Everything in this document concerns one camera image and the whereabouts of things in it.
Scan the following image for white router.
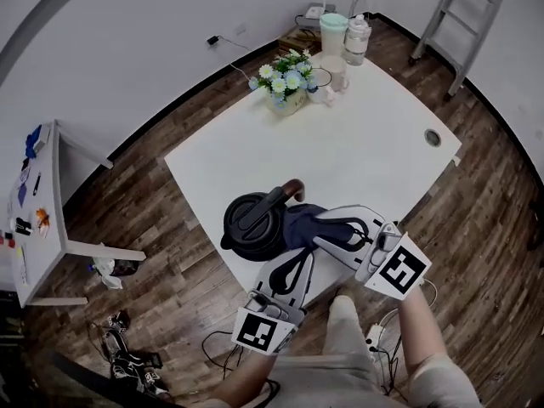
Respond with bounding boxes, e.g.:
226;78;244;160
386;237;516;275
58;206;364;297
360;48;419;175
303;1;337;21

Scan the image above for grey step ladder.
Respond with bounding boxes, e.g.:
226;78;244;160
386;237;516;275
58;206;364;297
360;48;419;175
409;0;513;102

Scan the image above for crumpled white plastic bag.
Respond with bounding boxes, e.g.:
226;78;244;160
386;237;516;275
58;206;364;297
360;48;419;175
90;256;138;291

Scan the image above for wooden crate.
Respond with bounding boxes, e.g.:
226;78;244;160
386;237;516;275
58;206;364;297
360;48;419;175
277;26;323;58

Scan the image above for black cable loop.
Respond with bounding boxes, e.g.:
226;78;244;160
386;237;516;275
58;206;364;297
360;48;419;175
312;66;333;88

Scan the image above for clear glass jar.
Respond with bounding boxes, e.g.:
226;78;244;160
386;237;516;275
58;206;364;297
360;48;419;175
341;13;373;67

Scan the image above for blue rag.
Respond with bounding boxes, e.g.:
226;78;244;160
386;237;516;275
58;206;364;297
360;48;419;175
24;124;44;160

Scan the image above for pale pink cup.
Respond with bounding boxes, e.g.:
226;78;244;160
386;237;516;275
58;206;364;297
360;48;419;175
320;54;351;94

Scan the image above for person's left forearm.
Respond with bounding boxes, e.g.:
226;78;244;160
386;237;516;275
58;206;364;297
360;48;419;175
211;349;280;405

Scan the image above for black kettle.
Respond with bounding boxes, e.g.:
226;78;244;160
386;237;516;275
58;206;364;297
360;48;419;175
219;178;308;264

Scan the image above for black white device pile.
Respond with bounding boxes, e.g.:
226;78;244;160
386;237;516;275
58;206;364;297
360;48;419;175
88;309;169;397

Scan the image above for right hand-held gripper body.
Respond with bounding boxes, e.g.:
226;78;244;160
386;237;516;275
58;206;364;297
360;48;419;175
354;220;433;302

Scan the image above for dark blue cloth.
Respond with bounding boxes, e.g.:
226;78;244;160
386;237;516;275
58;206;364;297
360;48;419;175
281;202;337;253

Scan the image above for beige shorts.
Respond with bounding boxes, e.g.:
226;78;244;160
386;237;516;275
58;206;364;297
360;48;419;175
266;352;484;408

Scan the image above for flower pot with blue daisies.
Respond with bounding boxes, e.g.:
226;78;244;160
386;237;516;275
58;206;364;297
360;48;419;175
247;48;320;117

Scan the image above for mint lid white container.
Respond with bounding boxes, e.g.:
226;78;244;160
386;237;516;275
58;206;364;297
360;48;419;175
318;12;350;58

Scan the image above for person's leg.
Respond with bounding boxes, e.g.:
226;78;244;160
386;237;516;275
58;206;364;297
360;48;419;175
323;294;371;357

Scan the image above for small white side table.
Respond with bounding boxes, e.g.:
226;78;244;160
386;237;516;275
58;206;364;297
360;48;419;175
7;118;148;310

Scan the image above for white power strip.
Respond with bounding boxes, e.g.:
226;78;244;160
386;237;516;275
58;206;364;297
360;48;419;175
364;322;387;353

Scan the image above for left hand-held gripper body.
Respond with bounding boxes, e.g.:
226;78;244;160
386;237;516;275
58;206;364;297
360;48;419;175
230;278;308;357

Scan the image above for person's right forearm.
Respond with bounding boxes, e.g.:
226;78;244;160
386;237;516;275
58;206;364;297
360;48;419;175
396;286;452;378

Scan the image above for black floor cable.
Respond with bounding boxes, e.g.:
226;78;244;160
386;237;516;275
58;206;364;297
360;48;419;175
200;330;247;373

